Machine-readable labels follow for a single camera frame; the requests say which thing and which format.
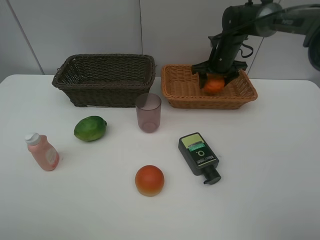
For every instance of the pink bottle white cap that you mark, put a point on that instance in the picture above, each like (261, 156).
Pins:
(42, 151)

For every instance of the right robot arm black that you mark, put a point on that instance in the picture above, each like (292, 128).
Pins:
(261, 20)

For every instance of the orange mandarin fruit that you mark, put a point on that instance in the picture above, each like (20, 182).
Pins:
(214, 84)

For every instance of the green lime fruit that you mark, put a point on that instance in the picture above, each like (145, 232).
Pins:
(90, 129)

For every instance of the dark brown wicker basket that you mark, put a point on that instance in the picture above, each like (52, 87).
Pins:
(105, 80)

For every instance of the red orange peach fruit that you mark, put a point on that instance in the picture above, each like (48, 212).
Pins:
(149, 180)

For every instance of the black pump bottle green label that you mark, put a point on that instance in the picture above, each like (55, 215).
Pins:
(200, 157)

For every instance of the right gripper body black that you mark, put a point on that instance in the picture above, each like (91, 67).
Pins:
(222, 59)

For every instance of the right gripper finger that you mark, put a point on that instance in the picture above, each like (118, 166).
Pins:
(230, 75)
(202, 79)

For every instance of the orange wicker basket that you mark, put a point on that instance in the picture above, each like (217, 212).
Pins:
(181, 88)

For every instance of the translucent purple plastic cup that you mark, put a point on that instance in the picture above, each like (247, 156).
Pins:
(148, 110)

